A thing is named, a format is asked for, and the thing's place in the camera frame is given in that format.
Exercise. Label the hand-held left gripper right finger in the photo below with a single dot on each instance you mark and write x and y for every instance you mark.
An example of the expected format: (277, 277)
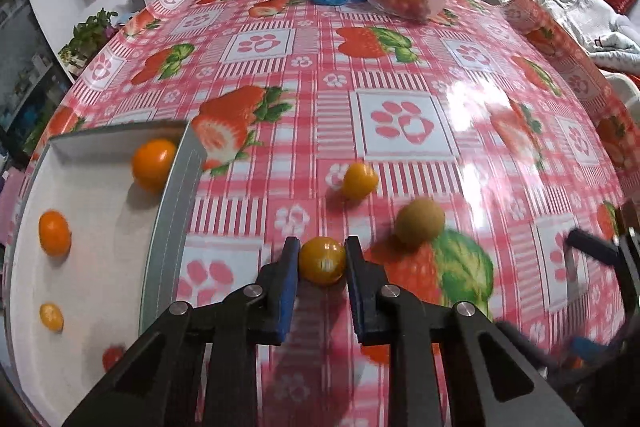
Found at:
(357, 287)

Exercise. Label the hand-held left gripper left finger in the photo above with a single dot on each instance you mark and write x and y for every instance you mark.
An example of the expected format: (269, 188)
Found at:
(287, 287)

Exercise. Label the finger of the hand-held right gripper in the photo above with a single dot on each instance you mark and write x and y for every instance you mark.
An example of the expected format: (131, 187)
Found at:
(595, 247)
(530, 344)

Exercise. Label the yellow cherry tomato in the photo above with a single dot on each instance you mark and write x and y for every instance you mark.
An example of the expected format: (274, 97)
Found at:
(360, 179)
(322, 259)
(51, 317)

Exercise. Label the brown kiwi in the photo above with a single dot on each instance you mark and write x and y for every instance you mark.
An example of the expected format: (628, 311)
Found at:
(420, 222)

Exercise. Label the orange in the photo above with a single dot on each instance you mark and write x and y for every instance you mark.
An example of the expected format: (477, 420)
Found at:
(153, 163)
(54, 232)

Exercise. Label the red cherry tomato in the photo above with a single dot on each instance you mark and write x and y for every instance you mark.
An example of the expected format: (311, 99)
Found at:
(112, 357)

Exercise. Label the white rectangular tray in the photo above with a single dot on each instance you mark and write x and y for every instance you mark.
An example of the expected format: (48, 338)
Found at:
(90, 267)

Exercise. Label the person's right hand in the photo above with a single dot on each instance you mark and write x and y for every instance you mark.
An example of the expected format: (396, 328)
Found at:
(595, 348)

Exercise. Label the white plastic chair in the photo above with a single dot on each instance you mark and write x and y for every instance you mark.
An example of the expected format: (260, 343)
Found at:
(625, 84)

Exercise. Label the grey blanket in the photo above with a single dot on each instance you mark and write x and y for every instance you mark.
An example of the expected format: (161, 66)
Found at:
(575, 12)

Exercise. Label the heap of small tomatoes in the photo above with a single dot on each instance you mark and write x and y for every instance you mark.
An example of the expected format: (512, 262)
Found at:
(402, 2)

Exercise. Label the green leafy vegetables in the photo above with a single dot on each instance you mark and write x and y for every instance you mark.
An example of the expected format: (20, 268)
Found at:
(90, 37)

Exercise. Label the glass door display cabinet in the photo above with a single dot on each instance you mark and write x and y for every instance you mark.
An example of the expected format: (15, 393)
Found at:
(27, 82)

